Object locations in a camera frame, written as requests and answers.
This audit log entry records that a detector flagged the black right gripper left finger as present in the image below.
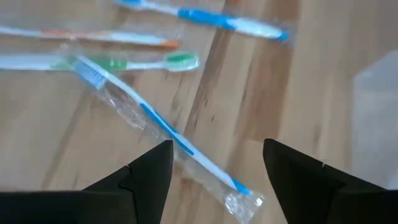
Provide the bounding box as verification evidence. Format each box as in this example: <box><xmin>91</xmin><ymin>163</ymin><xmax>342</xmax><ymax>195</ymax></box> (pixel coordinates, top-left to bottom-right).
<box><xmin>0</xmin><ymin>139</ymin><xmax>174</xmax><ymax>224</ymax></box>

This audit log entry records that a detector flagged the green white toothbrush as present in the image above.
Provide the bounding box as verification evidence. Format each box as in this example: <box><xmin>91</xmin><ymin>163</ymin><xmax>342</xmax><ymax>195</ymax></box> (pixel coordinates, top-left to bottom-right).
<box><xmin>0</xmin><ymin>50</ymin><xmax>200</xmax><ymax>73</ymax></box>

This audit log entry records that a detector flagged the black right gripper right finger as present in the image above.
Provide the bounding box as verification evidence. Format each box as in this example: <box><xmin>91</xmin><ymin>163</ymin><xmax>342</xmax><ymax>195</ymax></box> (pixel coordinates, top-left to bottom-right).
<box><xmin>262</xmin><ymin>138</ymin><xmax>398</xmax><ymax>224</ymax></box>

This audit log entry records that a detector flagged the blue white toothbrush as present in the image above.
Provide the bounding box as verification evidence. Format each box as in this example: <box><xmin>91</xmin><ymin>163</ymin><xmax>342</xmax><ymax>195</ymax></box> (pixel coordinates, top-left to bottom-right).
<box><xmin>72</xmin><ymin>55</ymin><xmax>266</xmax><ymax>223</ymax></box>
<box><xmin>116</xmin><ymin>0</ymin><xmax>290</xmax><ymax>43</ymax></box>

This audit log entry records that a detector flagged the clear plastic bin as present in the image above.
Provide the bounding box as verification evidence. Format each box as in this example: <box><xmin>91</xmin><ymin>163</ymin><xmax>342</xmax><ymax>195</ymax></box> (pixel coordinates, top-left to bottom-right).
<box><xmin>350</xmin><ymin>49</ymin><xmax>398</xmax><ymax>191</ymax></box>

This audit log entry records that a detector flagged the pile of bagged utensils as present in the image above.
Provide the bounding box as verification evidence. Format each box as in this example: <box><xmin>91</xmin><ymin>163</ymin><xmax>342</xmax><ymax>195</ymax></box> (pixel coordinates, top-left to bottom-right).
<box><xmin>0</xmin><ymin>26</ymin><xmax>181</xmax><ymax>50</ymax></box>

